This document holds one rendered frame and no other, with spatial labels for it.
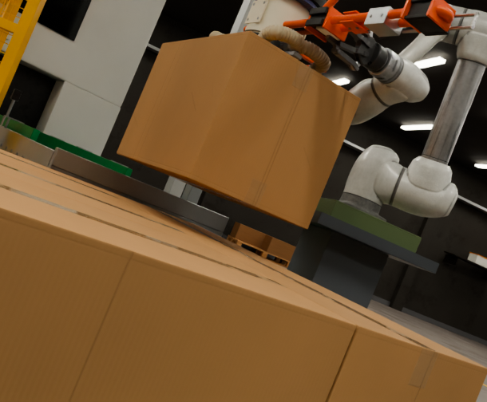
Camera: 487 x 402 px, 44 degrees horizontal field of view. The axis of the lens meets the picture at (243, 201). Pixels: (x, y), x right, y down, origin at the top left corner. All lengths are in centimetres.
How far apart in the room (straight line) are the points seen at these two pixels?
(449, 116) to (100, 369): 180
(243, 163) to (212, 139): 11
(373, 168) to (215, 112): 94
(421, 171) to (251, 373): 153
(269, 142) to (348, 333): 75
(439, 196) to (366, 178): 27
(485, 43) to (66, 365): 192
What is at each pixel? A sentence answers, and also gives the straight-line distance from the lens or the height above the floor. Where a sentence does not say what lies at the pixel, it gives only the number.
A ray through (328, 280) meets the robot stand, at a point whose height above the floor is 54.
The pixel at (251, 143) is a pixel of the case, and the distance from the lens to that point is 158.
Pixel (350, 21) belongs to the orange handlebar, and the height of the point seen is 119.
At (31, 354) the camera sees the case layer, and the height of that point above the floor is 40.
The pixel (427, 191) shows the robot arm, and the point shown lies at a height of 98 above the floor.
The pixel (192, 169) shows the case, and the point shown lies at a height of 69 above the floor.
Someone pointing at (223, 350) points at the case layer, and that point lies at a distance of 85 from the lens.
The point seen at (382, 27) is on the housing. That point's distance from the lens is 154.
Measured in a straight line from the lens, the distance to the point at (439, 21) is 143.
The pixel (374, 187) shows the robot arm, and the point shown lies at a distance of 231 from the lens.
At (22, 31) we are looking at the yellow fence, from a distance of 274.
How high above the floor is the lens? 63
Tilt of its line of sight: 1 degrees up
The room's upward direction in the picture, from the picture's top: 23 degrees clockwise
